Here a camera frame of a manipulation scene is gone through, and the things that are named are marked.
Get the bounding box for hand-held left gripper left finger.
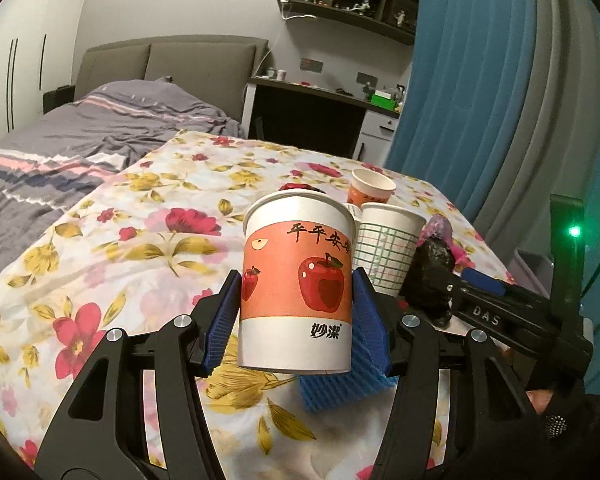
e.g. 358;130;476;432
37;270;243;480

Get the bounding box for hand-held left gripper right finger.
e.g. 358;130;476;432
300;266;551;480

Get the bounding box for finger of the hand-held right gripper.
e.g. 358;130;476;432
460;267;551;308
447;280;566;356

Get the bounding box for black plastic bag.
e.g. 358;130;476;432
402;237;456;328

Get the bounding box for green grid paper cup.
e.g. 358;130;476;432
352;202;428;298

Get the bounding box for pink plastic bag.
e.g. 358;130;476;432
422;214;476;273

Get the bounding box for apple print paper cup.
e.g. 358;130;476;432
236;192;357;376

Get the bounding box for person's right hand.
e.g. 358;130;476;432
522;382;600;480

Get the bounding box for small orange paper cup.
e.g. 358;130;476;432
346;168;397;207

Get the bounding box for floral tablecloth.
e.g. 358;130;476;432
0;129;523;480

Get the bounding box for red crumpled wrapper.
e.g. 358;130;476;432
278;183;328;196

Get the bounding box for white drawer unit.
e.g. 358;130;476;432
357;107;401;161

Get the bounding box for green box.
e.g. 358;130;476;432
371;89;400;110

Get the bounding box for dark desk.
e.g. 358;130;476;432
242;76;401;158

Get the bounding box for grey striped duvet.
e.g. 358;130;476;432
0;80;243;291

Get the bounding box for dark bedside cabinet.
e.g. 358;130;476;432
42;85;76;112

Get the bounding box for white wardrobe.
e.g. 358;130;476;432
0;0;98;151

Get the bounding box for dark wall shelf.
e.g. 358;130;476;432
277;0;423;46

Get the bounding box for white cable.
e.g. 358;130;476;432
259;7;322;77

